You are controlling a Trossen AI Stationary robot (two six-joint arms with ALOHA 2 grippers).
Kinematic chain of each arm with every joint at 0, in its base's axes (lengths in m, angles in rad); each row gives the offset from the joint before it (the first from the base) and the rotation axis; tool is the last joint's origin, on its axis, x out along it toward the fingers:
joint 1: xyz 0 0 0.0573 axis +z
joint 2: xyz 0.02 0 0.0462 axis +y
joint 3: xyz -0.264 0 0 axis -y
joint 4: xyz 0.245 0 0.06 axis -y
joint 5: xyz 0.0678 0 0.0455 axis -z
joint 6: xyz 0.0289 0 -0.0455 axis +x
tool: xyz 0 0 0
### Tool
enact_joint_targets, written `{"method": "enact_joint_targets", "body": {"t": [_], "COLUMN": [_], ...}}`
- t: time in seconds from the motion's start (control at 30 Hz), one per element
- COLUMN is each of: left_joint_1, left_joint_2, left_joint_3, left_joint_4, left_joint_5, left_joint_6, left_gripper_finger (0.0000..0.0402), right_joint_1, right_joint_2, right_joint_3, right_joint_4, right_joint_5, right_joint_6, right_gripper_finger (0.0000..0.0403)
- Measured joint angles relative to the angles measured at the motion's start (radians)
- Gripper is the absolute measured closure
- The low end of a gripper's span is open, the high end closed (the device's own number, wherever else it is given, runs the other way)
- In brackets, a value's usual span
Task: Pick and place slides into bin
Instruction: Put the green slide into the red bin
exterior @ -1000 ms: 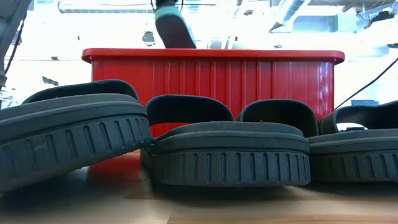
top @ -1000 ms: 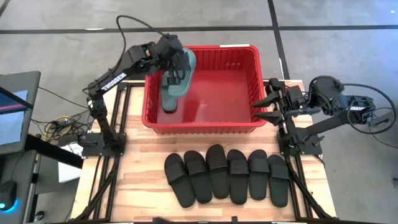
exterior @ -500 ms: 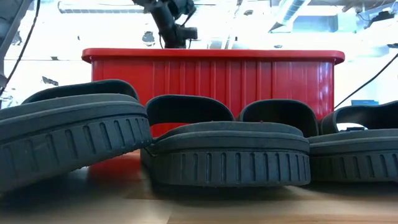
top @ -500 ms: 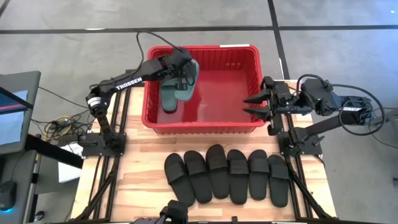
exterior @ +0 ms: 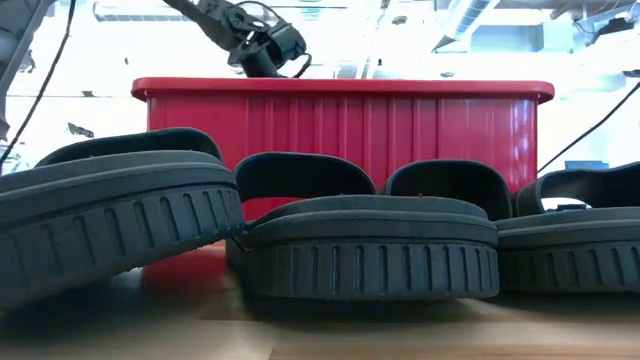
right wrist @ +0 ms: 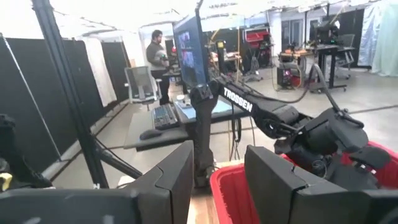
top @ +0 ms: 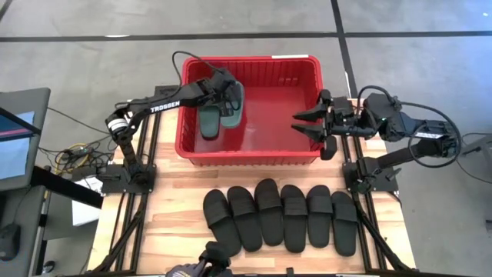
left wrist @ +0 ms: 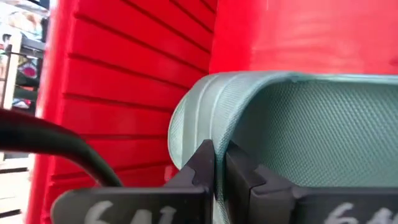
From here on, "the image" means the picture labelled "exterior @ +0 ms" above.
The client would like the red plastic bin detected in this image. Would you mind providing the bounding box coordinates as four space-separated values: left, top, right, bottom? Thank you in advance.
130 77 556 246

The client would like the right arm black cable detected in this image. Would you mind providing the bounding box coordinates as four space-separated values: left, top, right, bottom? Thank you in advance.
536 81 640 175

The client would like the blue box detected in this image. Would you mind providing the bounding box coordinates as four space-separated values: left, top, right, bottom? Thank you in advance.
564 159 610 172

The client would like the ceiling light fixture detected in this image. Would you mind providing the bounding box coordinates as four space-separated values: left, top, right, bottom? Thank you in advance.
92 1 286 25

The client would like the white ventilation duct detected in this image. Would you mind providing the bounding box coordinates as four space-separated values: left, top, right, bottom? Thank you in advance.
432 0 501 54

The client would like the black rubber slide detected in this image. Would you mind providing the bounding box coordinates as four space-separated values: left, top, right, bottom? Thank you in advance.
513 161 640 217
0 127 245 309
226 151 501 301
383 158 640 295

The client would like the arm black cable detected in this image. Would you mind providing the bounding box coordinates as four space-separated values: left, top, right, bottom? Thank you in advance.
0 0 314 169
536 81 640 175

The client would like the dark background object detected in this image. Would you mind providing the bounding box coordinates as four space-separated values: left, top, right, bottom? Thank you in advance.
18 49 37 75

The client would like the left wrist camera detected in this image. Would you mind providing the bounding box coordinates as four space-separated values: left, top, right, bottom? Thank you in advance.
267 22 308 65

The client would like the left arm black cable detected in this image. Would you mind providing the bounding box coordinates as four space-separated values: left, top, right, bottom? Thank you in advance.
0 0 314 169

